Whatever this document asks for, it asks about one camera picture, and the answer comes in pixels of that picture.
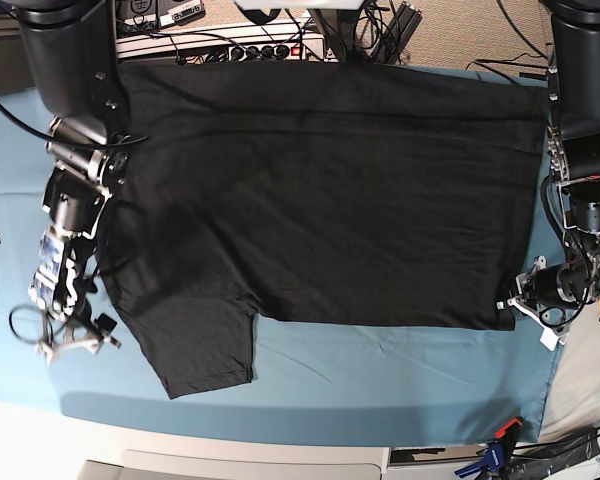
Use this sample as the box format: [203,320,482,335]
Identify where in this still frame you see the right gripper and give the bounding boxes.
[34,313,121,366]

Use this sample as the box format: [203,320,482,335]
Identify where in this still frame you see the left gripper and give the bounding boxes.
[496,256,580,332]

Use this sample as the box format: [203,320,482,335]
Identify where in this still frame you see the black T-shirt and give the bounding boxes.
[99,62,547,399]

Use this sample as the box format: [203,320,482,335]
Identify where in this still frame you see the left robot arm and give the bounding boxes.
[498,1,600,350]

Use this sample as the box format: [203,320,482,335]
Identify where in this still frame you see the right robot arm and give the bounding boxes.
[13,1,130,362]

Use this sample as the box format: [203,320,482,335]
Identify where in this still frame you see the orange blue clamp bottom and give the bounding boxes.
[454,417,523,479]

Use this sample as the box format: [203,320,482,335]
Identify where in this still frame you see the black bag bottom right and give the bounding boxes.
[500,427,600,480]

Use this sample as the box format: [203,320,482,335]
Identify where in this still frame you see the blue table cloth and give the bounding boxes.
[0,63,600,446]

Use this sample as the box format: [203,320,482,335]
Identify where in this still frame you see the white box bottom edge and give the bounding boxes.
[78,450,382,480]

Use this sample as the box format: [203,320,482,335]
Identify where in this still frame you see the white power strip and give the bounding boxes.
[187,39,327,64]

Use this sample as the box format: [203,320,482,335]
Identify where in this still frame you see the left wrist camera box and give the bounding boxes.
[540,329,569,351]

